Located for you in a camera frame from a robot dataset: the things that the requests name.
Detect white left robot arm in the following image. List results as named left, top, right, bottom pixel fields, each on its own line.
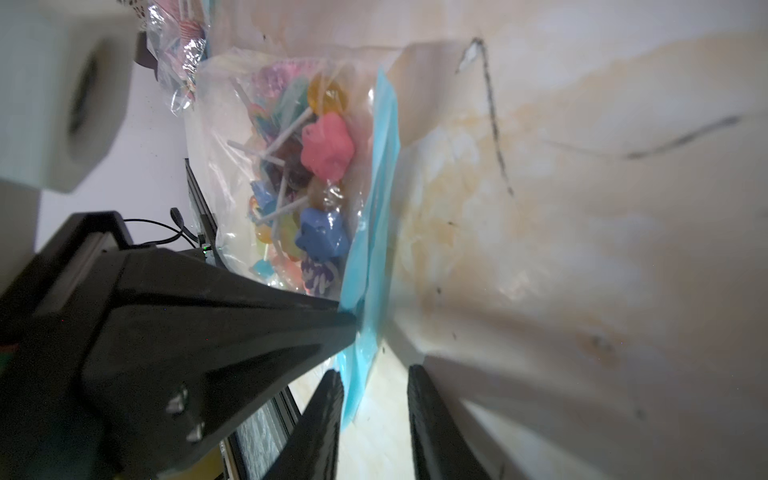
left=1, top=1, right=357, bottom=479

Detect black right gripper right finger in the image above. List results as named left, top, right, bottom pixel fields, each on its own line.
left=407, top=365, right=489, bottom=479

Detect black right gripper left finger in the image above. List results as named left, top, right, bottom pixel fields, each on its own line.
left=264, top=370, right=344, bottom=480

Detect blue-zip candy bag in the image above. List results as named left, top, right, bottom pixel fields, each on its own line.
left=192, top=47, right=400, bottom=424
left=146, top=0, right=210, bottom=116

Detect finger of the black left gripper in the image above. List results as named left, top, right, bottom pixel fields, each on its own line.
left=81, top=249, right=357, bottom=474

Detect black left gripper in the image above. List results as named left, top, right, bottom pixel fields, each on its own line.
left=1, top=211, right=129, bottom=479

